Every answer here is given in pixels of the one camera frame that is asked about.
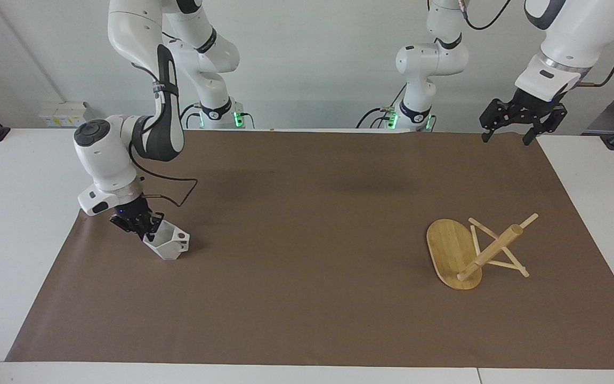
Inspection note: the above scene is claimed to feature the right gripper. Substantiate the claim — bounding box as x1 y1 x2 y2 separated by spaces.
109 197 166 242

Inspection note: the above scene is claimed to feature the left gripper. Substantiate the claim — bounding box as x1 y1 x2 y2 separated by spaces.
479 87 569 146

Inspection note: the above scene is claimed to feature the white angular cup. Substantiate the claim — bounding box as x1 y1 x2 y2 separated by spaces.
142 219 191 261

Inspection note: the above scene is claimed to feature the wooden cup rack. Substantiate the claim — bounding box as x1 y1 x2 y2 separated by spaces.
426 213 540 291

